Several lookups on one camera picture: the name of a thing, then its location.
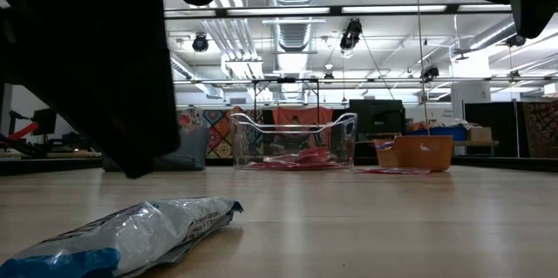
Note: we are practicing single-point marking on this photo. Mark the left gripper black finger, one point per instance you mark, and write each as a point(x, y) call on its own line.
point(139, 130)

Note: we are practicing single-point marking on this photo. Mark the red candy bag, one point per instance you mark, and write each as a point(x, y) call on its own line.
point(270, 165)

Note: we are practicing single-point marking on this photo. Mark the pink translucent candy bag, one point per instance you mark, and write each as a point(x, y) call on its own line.
point(309, 156)
point(392, 171)

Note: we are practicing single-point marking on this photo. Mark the blue candy pack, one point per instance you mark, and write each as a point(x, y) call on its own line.
point(383, 144)

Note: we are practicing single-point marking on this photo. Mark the Hershey's white blue candy bar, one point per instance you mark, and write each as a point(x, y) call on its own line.
point(131, 234)

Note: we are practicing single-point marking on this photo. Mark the colourful patchwork quilt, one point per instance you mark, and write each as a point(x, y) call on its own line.
point(218, 134)

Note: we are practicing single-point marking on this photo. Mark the small black monitor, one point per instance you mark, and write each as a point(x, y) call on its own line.
point(44, 121)

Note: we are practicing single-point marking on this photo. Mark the clear plastic bin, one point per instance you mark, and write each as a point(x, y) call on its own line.
point(237, 147)

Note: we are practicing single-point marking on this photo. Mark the red metal bar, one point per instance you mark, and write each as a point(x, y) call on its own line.
point(24, 131)

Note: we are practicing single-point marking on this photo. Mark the black partition panel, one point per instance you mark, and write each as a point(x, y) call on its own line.
point(501, 117)

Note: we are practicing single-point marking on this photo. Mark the patterned brown rug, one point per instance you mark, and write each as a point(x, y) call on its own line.
point(540, 130)

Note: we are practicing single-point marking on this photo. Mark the cardboard box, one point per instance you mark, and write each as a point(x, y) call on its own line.
point(479, 134)

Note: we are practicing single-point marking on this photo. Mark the blue storage tub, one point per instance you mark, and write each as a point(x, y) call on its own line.
point(444, 133)

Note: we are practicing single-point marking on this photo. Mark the orange hanging cloth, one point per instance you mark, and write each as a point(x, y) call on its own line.
point(305, 117)

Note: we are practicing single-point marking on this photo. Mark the orange plastic bin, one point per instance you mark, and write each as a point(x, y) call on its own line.
point(427, 156)

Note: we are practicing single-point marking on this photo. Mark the black overhead light bar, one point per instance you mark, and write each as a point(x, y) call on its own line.
point(335, 9)

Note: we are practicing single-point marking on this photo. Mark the black ceiling camera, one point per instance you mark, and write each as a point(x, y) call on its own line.
point(351, 34)
point(430, 73)
point(200, 43)
point(515, 40)

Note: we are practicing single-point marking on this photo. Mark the silver ventilation duct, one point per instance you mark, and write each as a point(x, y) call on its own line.
point(294, 29)

